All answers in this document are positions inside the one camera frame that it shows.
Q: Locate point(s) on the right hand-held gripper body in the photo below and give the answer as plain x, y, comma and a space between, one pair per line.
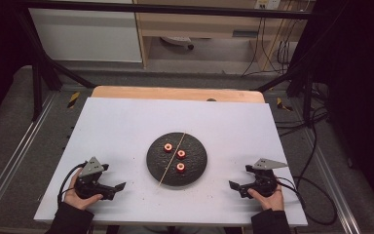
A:
264, 182

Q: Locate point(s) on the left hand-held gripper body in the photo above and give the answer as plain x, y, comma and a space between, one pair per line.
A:
91, 169

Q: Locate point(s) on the black round plate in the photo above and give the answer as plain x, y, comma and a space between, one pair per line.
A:
191, 169

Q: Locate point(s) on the person's right hand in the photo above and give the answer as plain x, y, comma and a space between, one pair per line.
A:
272, 202

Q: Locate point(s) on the person's left hand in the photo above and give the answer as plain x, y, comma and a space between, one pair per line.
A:
74, 200

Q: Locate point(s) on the white table board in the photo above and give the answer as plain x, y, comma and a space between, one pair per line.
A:
117, 130

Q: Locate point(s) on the yellow black tape strip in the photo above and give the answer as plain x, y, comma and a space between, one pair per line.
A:
73, 100
282, 104

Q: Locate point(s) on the wooden table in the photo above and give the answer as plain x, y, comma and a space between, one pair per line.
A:
175, 93

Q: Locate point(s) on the white cabinet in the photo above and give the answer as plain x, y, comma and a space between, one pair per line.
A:
84, 32

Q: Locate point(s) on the white chair base with wheel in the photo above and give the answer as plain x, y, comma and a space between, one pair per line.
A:
178, 41

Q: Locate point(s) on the light wooden desk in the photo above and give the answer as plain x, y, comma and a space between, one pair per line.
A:
191, 22

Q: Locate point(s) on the white power outlet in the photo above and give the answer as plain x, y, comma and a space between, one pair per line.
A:
268, 4

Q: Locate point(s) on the aluminium floor rail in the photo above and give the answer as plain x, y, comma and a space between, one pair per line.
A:
19, 146
331, 182

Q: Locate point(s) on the black metal frame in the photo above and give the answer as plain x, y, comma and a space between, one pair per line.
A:
175, 11

